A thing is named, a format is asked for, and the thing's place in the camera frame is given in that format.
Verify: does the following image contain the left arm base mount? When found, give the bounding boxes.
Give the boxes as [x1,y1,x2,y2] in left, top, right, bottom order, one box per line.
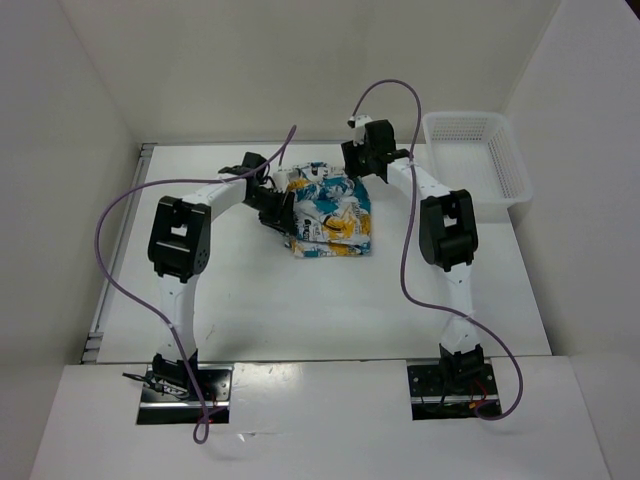
[122,363,235,426]

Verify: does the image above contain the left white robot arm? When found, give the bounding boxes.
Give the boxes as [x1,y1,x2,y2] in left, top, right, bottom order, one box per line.
[147,152,295,400]

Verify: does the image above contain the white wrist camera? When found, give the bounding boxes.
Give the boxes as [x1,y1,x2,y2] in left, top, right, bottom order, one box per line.
[347,115,373,146]
[272,169,298,190]

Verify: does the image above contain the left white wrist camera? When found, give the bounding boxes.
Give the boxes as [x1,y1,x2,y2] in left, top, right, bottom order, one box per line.
[272,169,298,190]

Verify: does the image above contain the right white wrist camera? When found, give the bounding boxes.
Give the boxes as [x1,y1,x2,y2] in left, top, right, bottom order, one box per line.
[347,115,373,146]

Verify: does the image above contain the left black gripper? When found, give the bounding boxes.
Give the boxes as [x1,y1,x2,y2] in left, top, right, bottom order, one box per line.
[244,188,297,236]

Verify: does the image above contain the aluminium table edge rail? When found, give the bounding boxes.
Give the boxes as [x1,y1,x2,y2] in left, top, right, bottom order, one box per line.
[80,143,156,365]

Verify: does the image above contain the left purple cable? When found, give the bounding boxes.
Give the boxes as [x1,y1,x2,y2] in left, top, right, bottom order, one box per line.
[93,124,297,445]

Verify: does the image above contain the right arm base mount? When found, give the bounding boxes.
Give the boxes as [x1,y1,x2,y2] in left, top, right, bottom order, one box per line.
[407,361,502,421]

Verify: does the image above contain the purple cable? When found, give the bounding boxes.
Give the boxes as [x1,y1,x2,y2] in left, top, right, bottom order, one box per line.
[93,124,297,445]
[349,78,526,423]

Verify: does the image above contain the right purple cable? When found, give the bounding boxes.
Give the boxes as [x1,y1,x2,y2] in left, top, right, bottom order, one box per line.
[349,78,526,423]

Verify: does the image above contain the colourful printed shorts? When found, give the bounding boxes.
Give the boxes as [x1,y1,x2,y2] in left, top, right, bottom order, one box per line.
[283,162,372,258]

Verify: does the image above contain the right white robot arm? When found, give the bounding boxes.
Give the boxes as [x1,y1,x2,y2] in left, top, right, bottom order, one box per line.
[341,115,484,396]

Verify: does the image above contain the white plastic basket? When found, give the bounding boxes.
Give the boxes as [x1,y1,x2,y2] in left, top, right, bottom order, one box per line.
[422,111,533,223]

